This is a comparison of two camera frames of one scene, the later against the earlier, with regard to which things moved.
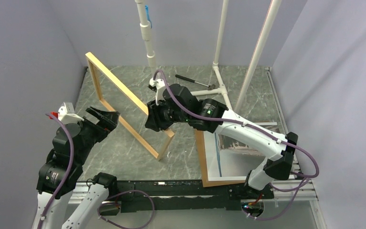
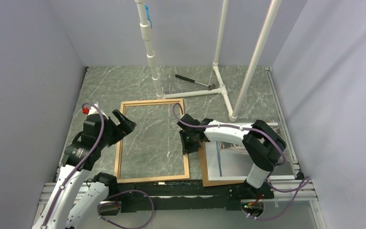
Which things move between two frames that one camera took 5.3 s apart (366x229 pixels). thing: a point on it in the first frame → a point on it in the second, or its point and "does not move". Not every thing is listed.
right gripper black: (155, 120) → (187, 149)
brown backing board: (200, 139) does not move
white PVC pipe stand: (222, 89) does not move
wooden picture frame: (168, 136) → (160, 101)
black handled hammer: (210, 87) does not move
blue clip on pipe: (147, 6) does not move
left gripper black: (107, 122) → (125, 127)
